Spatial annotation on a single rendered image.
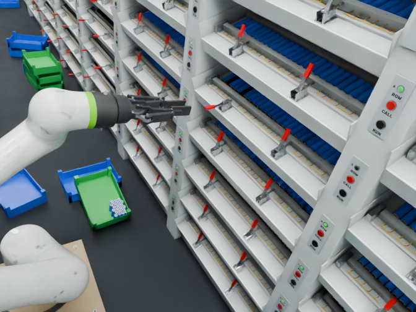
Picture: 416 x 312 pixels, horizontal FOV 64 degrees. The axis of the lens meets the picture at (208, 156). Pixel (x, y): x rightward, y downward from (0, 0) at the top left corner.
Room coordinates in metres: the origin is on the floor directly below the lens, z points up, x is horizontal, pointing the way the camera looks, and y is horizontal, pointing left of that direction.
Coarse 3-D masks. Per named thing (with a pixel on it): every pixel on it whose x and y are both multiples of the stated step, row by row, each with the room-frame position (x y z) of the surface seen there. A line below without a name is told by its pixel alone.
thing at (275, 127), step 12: (216, 84) 1.10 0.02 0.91; (228, 96) 1.03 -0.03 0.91; (240, 96) 1.01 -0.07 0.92; (252, 108) 0.95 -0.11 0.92; (264, 120) 0.89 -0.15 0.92; (276, 132) 0.86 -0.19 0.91; (300, 144) 0.79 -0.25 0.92; (300, 156) 0.76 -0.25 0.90; (312, 156) 0.75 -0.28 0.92; (324, 168) 0.71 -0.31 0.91
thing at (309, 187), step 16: (192, 80) 1.08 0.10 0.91; (208, 80) 1.10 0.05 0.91; (208, 96) 1.05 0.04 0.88; (224, 96) 1.05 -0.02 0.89; (224, 112) 0.97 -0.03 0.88; (240, 128) 0.89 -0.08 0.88; (256, 128) 0.89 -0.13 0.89; (256, 144) 0.82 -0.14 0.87; (272, 144) 0.82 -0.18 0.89; (272, 160) 0.76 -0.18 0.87; (288, 160) 0.76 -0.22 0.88; (304, 160) 0.76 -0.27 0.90; (288, 176) 0.71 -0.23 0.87; (304, 176) 0.70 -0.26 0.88; (320, 176) 0.70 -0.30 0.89; (304, 192) 0.66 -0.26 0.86; (320, 192) 0.62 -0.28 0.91
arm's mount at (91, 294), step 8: (80, 240) 0.77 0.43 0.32; (72, 248) 0.73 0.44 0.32; (80, 248) 0.73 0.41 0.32; (80, 256) 0.70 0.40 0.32; (0, 264) 0.61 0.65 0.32; (88, 264) 0.67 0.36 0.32; (88, 288) 0.58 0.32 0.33; (96, 288) 0.59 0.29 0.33; (80, 296) 0.55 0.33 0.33; (88, 296) 0.55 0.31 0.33; (96, 296) 0.56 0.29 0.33; (48, 304) 0.51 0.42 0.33; (56, 304) 0.51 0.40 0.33; (64, 304) 0.51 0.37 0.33; (72, 304) 0.52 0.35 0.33; (80, 304) 0.52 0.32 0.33; (88, 304) 0.53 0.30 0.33; (96, 304) 0.53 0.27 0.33
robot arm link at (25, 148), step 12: (24, 120) 0.68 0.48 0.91; (12, 132) 0.63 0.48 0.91; (24, 132) 0.64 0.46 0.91; (0, 144) 0.59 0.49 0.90; (12, 144) 0.60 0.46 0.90; (24, 144) 0.61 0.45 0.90; (36, 144) 0.63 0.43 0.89; (48, 144) 0.65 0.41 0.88; (60, 144) 0.68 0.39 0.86; (0, 156) 0.56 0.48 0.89; (12, 156) 0.58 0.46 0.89; (24, 156) 0.59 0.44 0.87; (36, 156) 0.62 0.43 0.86; (0, 168) 0.54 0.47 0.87; (12, 168) 0.56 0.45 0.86; (0, 180) 0.53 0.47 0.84
